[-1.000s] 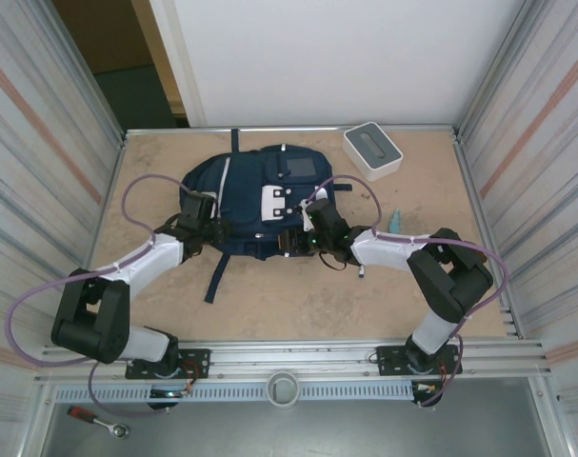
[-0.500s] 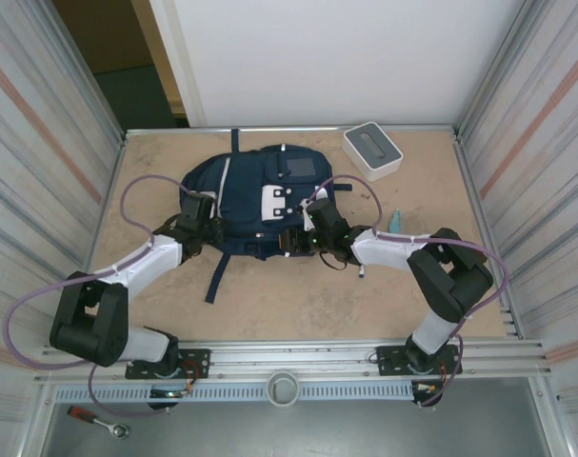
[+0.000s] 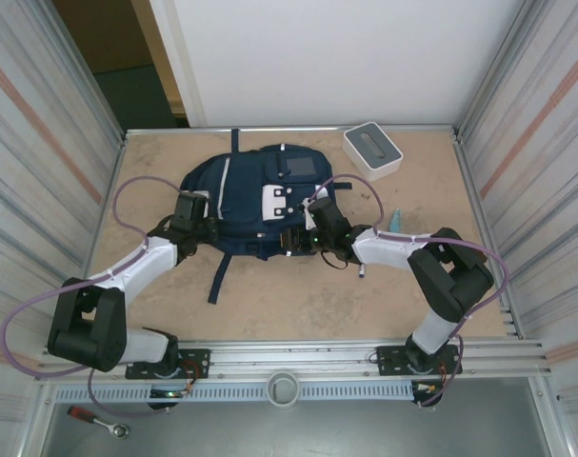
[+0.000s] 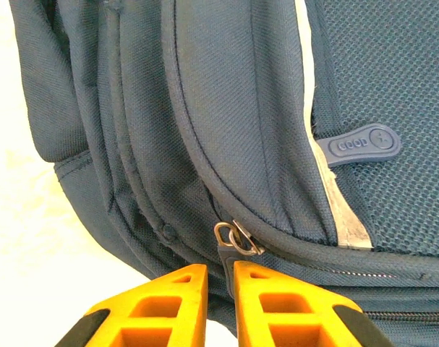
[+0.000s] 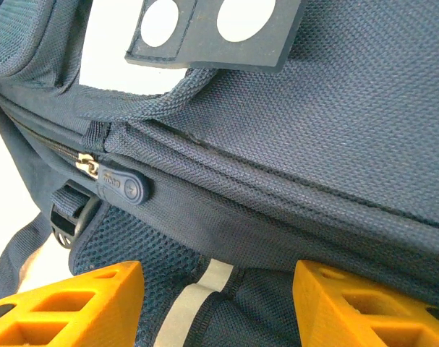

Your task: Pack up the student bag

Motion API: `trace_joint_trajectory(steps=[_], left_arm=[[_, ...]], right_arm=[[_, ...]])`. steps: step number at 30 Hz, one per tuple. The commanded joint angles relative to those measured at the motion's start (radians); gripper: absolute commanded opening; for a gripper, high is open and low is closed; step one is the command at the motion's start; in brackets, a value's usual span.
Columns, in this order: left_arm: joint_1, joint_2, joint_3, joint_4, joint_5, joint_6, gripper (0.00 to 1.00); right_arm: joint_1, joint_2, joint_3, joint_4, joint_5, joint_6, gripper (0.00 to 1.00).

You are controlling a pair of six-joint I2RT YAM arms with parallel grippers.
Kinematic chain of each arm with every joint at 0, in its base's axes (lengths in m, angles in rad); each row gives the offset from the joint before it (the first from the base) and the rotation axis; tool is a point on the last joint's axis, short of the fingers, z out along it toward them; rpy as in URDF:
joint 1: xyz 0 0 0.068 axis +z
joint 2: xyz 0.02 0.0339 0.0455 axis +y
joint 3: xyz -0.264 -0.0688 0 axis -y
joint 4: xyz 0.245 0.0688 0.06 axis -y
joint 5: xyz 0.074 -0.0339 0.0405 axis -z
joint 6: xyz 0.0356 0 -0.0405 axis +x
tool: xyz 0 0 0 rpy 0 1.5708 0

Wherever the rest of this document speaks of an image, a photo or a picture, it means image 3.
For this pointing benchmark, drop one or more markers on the navy blue backpack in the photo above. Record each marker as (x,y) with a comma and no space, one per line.
(241,190)

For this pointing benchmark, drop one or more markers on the white marker pen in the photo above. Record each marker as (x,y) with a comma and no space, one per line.
(361,271)

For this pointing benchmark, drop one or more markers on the teal glue tube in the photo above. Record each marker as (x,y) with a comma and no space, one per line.
(395,221)

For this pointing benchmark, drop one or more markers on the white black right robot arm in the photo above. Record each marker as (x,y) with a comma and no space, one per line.
(388,247)

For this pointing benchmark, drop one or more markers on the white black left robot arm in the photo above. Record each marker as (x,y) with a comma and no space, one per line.
(145,257)

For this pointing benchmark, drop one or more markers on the white grey slotted box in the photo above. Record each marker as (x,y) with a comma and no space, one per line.
(372,164)

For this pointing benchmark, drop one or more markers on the small circuit board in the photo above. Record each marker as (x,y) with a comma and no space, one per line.
(167,394)
(426,389)

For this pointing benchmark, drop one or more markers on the aluminium front frame rail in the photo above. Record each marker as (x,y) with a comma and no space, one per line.
(293,357)

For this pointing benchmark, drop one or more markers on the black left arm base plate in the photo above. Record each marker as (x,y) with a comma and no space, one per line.
(198,364)

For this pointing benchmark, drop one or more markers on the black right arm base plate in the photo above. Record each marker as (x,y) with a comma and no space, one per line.
(388,362)

